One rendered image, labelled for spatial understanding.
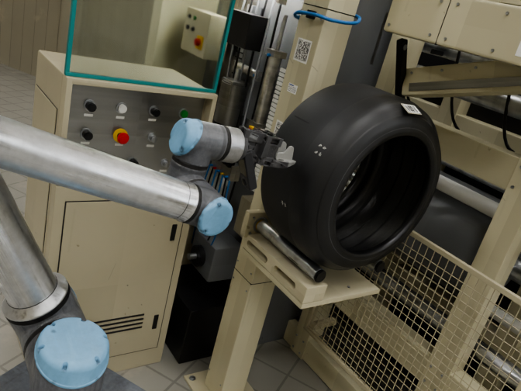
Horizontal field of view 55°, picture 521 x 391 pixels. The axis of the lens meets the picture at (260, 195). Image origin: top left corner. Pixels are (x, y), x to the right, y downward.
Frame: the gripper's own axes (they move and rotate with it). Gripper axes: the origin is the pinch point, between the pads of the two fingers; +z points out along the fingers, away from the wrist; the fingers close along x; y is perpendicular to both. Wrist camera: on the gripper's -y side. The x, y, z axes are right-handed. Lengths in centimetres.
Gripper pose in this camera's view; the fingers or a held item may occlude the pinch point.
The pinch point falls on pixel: (290, 163)
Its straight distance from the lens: 141.8
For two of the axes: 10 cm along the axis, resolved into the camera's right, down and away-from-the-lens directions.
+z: 7.7, 0.9, 6.3
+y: 3.3, -9.0, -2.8
